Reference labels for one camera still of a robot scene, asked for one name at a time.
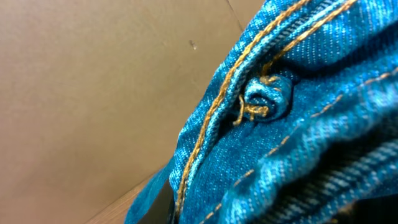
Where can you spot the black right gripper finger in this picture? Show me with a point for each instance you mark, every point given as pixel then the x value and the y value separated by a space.
pixel 161 211

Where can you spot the blue denim jeans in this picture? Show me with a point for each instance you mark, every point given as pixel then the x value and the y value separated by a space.
pixel 298 124

